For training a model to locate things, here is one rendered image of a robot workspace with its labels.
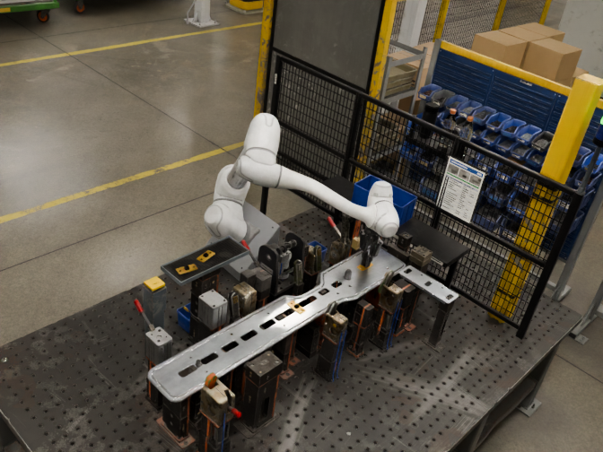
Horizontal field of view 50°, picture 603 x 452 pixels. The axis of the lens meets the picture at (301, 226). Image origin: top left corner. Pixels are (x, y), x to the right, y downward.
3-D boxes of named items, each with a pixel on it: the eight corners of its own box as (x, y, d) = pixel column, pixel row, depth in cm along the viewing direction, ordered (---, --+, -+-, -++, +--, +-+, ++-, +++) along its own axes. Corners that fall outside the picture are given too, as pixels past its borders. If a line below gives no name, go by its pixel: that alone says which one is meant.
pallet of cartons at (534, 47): (511, 158, 669) (544, 60, 612) (449, 127, 714) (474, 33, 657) (566, 134, 743) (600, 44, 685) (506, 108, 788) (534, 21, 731)
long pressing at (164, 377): (179, 410, 226) (179, 407, 225) (141, 373, 238) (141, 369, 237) (409, 266, 315) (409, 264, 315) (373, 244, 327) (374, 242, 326)
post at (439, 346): (439, 352, 309) (454, 307, 293) (420, 340, 315) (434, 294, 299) (446, 347, 313) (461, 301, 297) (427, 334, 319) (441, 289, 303)
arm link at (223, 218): (218, 246, 337) (195, 230, 319) (223, 214, 344) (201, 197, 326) (245, 245, 330) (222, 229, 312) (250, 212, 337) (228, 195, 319)
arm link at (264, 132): (209, 207, 337) (216, 169, 345) (239, 214, 342) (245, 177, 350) (246, 145, 269) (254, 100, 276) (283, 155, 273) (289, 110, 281)
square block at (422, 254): (408, 314, 330) (424, 257, 311) (396, 306, 335) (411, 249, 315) (417, 308, 336) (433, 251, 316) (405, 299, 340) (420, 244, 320)
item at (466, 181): (470, 226, 324) (487, 172, 307) (433, 206, 336) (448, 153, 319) (472, 224, 325) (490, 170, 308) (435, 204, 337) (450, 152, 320)
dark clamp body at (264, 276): (255, 350, 296) (262, 285, 275) (235, 334, 303) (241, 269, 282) (271, 340, 303) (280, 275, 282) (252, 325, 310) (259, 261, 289)
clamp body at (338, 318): (328, 386, 283) (341, 327, 264) (308, 370, 289) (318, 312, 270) (342, 377, 289) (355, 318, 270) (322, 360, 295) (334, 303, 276)
